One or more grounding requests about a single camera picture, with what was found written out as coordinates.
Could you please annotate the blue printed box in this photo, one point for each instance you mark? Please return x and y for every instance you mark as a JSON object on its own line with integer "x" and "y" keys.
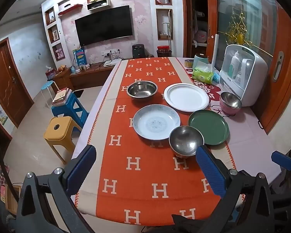
{"x": 79, "y": 57}

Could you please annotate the mop in wall niche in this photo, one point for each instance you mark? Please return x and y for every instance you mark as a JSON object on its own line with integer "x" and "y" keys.
{"x": 169, "y": 31}

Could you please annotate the green wet wipes packet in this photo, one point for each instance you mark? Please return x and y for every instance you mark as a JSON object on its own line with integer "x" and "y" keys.
{"x": 202, "y": 76}

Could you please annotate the plain white plate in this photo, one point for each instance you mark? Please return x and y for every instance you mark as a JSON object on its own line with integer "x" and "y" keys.
{"x": 185, "y": 97}

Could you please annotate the red wall shelf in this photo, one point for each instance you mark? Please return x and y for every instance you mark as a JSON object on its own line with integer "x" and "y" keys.
{"x": 70, "y": 9}

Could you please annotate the brown wooden room door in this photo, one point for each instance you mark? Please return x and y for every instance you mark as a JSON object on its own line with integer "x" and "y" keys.
{"x": 7, "y": 85}

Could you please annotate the orange patterned table runner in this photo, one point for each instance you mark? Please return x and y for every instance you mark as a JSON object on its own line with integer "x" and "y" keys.
{"x": 140, "y": 174}

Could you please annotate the white upright tube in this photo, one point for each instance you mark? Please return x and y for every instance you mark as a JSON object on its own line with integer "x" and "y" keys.
{"x": 214, "y": 53}

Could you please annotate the white wall shelf box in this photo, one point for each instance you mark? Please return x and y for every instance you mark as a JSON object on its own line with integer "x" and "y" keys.
{"x": 98, "y": 4}

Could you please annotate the teal canister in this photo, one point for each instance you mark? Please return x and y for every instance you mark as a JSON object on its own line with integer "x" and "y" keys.
{"x": 200, "y": 62}

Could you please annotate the red tissue pack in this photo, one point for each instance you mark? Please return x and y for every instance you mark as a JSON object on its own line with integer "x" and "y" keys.
{"x": 51, "y": 74}

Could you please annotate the white pump bottle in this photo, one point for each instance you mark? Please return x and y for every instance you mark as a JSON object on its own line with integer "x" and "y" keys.
{"x": 235, "y": 64}

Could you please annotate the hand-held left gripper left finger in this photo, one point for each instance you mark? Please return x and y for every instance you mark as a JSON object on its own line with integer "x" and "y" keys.
{"x": 82, "y": 167}

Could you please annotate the yellow plastic stool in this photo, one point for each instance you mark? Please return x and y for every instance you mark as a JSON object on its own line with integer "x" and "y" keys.
{"x": 60, "y": 128}

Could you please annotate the black flat television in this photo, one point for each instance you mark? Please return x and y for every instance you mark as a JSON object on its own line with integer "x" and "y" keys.
{"x": 103, "y": 25}

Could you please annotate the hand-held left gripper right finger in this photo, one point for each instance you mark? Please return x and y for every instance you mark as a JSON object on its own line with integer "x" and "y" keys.
{"x": 211, "y": 172}

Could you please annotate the black air fryer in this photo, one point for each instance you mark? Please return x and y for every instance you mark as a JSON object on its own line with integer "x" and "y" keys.
{"x": 139, "y": 51}

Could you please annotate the gold hanging ornament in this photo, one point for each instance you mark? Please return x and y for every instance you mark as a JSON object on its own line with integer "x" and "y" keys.
{"x": 240, "y": 37}

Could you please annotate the white countertop sterilizer cabinet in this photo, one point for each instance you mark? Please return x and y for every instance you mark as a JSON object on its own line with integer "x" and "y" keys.
{"x": 254, "y": 77}

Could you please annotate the white plate with blue pattern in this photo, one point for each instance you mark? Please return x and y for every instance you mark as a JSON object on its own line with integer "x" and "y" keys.
{"x": 155, "y": 122}

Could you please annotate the stack of books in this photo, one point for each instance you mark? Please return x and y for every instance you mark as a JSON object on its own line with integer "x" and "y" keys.
{"x": 61, "y": 97}

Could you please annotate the wooden television cabinet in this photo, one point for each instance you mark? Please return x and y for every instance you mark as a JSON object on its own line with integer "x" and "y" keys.
{"x": 87, "y": 76}

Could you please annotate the green plate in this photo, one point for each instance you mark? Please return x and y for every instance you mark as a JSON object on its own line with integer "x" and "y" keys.
{"x": 211, "y": 126}

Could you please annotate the black floor mat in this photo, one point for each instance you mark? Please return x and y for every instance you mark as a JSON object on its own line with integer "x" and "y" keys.
{"x": 78, "y": 93}

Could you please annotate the small round steel bowl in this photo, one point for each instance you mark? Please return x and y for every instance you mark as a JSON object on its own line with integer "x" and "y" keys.
{"x": 185, "y": 142}

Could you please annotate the orange wooden sliding door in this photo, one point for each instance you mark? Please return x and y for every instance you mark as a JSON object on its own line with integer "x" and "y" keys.
{"x": 288, "y": 41}

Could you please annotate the blue packet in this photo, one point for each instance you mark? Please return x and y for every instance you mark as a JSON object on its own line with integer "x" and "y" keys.
{"x": 216, "y": 77}

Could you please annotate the blue plastic stool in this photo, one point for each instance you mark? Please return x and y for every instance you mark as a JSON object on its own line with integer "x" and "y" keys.
{"x": 68, "y": 108}

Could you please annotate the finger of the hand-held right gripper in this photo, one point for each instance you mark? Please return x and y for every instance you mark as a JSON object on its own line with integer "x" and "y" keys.
{"x": 283, "y": 160}

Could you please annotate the round light blue stool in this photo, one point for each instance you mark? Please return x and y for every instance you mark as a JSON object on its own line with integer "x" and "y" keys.
{"x": 48, "y": 85}

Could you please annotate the pink bowl with steel lining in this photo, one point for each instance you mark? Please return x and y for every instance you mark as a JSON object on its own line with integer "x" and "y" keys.
{"x": 230, "y": 100}

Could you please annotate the wide flat-bottomed steel bowl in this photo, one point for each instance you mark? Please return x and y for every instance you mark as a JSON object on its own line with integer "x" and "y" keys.
{"x": 141, "y": 91}

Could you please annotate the red basket on dark bin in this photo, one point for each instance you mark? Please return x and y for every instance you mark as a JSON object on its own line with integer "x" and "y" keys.
{"x": 164, "y": 51}

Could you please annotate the yellow round tin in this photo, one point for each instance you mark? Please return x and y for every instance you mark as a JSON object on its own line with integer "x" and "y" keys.
{"x": 189, "y": 63}

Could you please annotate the white set-top box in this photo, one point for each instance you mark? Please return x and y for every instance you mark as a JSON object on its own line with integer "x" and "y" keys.
{"x": 111, "y": 63}

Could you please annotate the fruit on cabinet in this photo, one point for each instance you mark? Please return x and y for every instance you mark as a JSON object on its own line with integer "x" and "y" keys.
{"x": 61, "y": 68}

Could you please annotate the pale pink printed tablecloth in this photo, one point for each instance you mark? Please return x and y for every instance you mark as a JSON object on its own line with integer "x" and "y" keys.
{"x": 245, "y": 131}

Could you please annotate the white wall socket strip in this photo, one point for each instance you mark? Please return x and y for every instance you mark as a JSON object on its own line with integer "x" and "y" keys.
{"x": 110, "y": 52}

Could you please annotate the pink rice cooker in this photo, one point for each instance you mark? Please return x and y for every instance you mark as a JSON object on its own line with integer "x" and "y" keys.
{"x": 200, "y": 37}

